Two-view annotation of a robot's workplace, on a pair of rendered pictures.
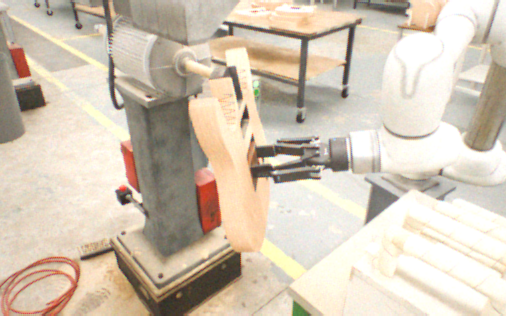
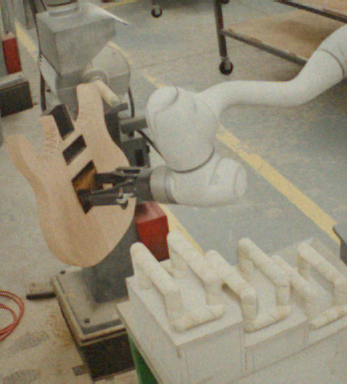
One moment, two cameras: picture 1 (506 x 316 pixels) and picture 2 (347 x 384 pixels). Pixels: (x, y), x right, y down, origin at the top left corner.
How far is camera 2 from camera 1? 108 cm
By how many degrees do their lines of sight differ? 21
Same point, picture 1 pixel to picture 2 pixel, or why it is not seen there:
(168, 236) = (100, 280)
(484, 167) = not seen: outside the picture
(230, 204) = (44, 217)
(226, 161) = (37, 182)
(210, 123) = (17, 152)
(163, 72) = (71, 92)
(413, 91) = (157, 133)
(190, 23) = (62, 60)
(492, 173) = not seen: outside the picture
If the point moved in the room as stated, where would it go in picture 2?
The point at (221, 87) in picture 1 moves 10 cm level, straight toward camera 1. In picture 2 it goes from (47, 122) to (29, 141)
